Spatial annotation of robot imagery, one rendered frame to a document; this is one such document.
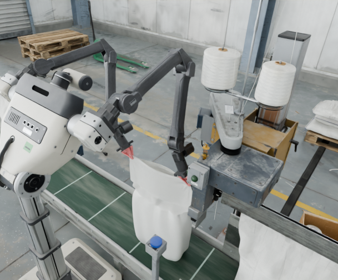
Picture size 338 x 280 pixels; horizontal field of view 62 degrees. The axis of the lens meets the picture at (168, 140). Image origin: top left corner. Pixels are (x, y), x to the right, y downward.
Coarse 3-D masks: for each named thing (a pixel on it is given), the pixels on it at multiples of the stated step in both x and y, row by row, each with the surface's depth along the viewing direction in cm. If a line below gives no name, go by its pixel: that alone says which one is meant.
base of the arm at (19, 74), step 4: (24, 68) 140; (28, 68) 140; (8, 72) 138; (12, 72) 137; (16, 72) 140; (20, 72) 139; (24, 72) 140; (28, 72) 140; (32, 72) 141; (16, 76) 135; (20, 76) 138; (36, 76) 144
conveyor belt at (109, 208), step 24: (72, 168) 256; (72, 192) 231; (96, 192) 232; (120, 192) 233; (96, 216) 211; (120, 216) 212; (120, 240) 195; (192, 240) 197; (144, 264) 180; (168, 264) 181; (192, 264) 182; (216, 264) 182
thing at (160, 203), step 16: (144, 160) 164; (144, 176) 167; (160, 176) 157; (144, 192) 172; (160, 192) 163; (176, 192) 159; (144, 208) 171; (160, 208) 163; (176, 208) 162; (144, 224) 179; (160, 224) 167; (176, 224) 161; (144, 240) 189; (176, 240) 168; (176, 256) 176
